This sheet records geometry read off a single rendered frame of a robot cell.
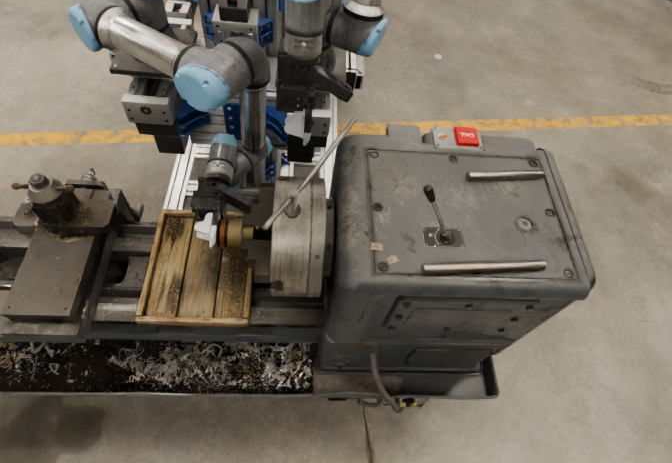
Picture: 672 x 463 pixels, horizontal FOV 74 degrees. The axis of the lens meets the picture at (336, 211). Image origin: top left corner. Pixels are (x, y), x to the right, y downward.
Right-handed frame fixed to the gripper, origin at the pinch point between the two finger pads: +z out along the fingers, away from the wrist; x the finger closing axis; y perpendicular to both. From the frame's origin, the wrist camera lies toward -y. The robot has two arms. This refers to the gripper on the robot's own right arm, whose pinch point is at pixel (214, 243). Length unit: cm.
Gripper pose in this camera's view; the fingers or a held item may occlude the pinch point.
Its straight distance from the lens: 119.2
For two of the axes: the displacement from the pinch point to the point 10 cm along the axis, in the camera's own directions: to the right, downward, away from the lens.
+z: -0.1, 8.4, -5.5
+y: -9.9, -0.6, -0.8
